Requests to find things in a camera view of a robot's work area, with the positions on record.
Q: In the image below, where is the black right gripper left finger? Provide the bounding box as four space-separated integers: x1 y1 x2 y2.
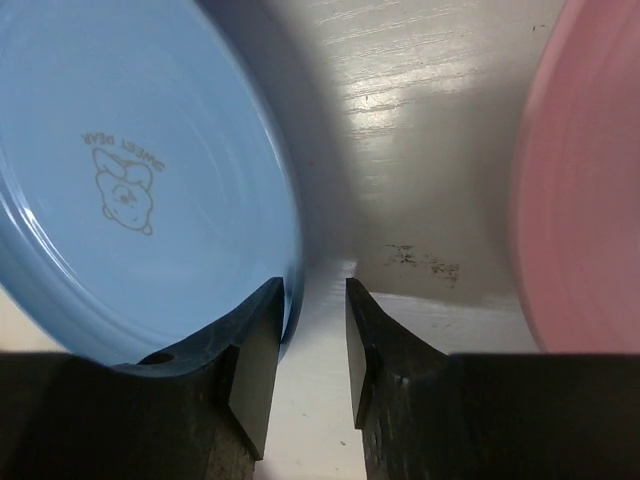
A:
1 278 283 479

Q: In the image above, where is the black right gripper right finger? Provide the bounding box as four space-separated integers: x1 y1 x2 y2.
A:
345 278 639 479

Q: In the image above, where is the blue plate with bear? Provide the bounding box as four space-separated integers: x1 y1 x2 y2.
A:
1 1 304 365

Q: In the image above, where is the pink plate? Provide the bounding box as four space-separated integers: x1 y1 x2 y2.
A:
510 1 639 353

